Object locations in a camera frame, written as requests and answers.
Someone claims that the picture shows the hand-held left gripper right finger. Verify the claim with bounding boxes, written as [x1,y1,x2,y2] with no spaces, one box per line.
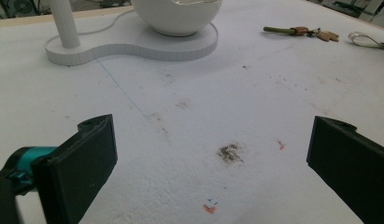
[306,116,384,224]

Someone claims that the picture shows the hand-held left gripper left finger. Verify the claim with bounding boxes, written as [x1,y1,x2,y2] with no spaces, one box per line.
[30,114,119,224]

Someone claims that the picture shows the white stand with post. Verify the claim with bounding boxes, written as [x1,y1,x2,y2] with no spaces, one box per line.
[44,0,220,67]

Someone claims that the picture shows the green and brown keychain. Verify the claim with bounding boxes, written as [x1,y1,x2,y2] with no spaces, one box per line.
[263,25,340,43]

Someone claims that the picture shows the white foam mat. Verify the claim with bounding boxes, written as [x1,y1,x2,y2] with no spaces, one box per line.
[0,0,384,224]

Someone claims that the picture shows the white eggshell-shaped bowl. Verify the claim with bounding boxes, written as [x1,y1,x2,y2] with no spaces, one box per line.
[131,0,223,37]

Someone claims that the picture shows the thin white cable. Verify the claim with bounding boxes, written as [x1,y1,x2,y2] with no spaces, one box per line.
[77,8,135,35]

